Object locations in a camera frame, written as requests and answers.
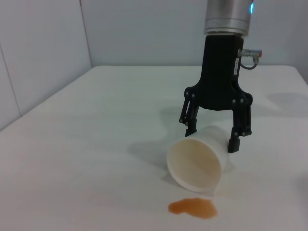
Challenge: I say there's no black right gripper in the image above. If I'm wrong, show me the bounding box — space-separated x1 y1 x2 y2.
178 35 254 154

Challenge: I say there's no right gripper cable connector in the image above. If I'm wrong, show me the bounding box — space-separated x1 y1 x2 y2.
237 48 263 71

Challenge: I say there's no orange liquid stain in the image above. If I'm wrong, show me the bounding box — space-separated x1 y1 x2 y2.
167 197 219 220

